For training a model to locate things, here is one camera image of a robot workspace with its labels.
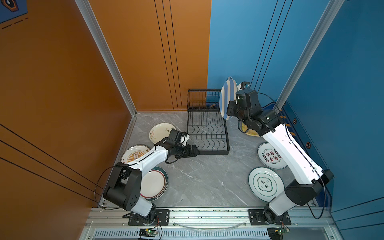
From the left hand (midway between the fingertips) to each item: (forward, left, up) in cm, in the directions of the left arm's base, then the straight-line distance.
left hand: (194, 151), depth 87 cm
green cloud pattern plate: (-15, -41, -9) cm, 44 cm away
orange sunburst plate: (+3, +40, -8) cm, 41 cm away
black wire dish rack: (+24, -8, -8) cm, 26 cm away
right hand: (+9, -18, +29) cm, 36 cm away
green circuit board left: (-39, +22, -10) cm, 46 cm away
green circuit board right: (-38, -40, -9) cm, 56 cm away
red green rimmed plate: (-16, +23, -11) cm, 30 cm away
